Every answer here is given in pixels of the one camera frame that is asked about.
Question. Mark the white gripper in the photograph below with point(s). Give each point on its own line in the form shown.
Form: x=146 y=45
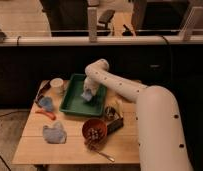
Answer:
x=90 y=85

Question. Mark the blue sponge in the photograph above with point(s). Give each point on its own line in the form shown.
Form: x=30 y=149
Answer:
x=87 y=96

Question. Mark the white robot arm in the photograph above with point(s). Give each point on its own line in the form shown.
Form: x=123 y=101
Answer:
x=161 y=139

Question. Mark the green plastic tray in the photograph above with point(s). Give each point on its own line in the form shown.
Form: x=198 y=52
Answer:
x=74 y=104

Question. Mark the white cup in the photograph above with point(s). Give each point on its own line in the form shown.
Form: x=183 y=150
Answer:
x=57 y=84

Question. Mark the round metal container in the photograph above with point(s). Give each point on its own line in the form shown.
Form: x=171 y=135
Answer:
x=110 y=113

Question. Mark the small blue cloth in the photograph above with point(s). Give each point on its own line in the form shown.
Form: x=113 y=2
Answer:
x=47 y=104

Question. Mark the red bowl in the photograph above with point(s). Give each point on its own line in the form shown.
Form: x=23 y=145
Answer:
x=94 y=131

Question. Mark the black rectangular block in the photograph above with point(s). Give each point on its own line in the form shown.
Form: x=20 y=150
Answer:
x=114 y=126

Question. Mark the blue crumpled cloth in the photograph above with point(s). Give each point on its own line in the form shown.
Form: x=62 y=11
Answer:
x=55 y=134

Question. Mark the wooden table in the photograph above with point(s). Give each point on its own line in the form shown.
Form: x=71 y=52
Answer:
x=122 y=145

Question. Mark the black office chair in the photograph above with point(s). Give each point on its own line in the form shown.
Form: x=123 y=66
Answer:
x=106 y=18

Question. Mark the metal spoon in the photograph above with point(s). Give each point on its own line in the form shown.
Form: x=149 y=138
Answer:
x=93 y=148

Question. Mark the white horizontal rail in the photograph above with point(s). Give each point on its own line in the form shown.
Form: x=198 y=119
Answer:
x=100 y=41

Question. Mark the orange handled tool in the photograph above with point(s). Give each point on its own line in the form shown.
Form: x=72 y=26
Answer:
x=48 y=114

